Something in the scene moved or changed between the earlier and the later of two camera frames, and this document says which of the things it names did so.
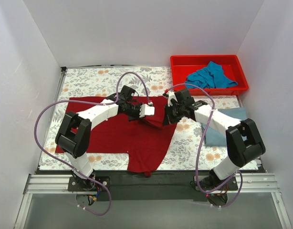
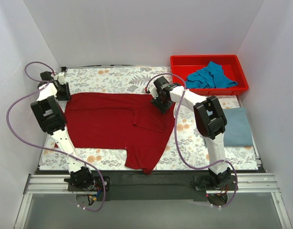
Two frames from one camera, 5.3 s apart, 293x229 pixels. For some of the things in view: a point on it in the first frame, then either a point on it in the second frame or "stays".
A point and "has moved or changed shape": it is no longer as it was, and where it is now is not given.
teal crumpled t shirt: (212, 76) stays
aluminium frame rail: (248, 184) stays
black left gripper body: (136, 114) → (64, 92)
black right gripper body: (172, 114) → (161, 105)
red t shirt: (147, 140) has moved or changed shape
